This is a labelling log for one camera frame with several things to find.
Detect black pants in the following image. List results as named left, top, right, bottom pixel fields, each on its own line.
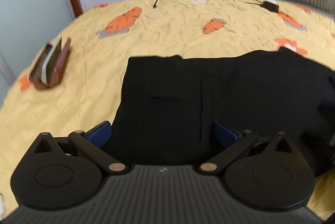
left=103, top=48, right=334, bottom=176

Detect brown wallet phone case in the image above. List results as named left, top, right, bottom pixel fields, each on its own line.
left=28, top=37, right=72, bottom=90

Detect yellow carrot print bedsheet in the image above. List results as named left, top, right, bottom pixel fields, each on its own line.
left=1, top=0, right=334, bottom=217

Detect black power adapter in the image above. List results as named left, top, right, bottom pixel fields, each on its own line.
left=261, top=1, right=279, bottom=13

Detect frosted floral glass door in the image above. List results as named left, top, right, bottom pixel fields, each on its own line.
left=1, top=0, right=74, bottom=99

